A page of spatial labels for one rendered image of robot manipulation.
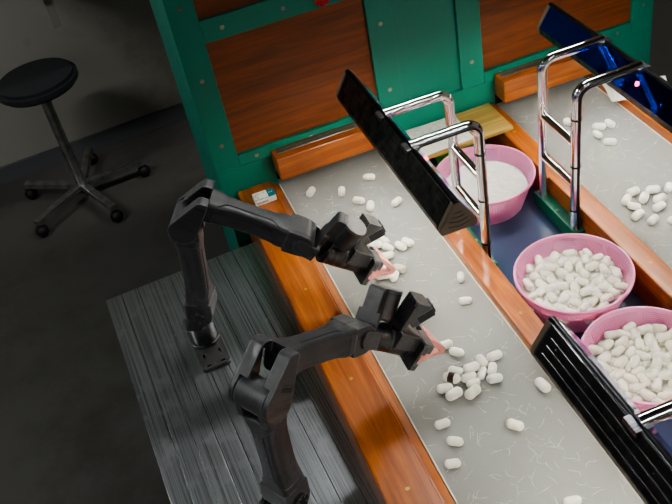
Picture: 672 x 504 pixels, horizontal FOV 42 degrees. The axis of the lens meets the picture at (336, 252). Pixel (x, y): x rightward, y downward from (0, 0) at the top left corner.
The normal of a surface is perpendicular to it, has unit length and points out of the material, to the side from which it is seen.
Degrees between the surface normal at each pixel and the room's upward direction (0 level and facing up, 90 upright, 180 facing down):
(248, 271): 0
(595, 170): 0
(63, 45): 90
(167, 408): 0
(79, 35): 90
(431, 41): 90
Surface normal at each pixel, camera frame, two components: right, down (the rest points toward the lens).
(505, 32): 0.33, 0.57
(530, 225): -0.17, -0.75
